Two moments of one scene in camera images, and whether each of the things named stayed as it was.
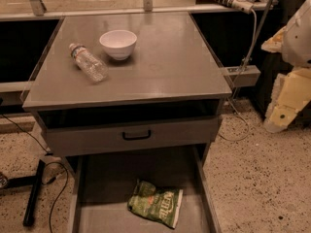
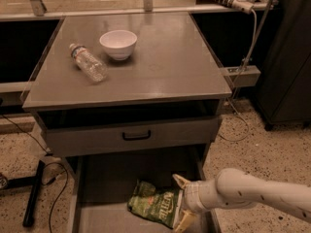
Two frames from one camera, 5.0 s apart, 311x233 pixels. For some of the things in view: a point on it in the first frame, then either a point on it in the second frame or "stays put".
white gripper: x=298 y=40 to x=193 y=194
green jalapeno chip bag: x=156 y=204 stays put
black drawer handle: x=136 y=138 stays put
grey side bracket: x=247 y=75 stays put
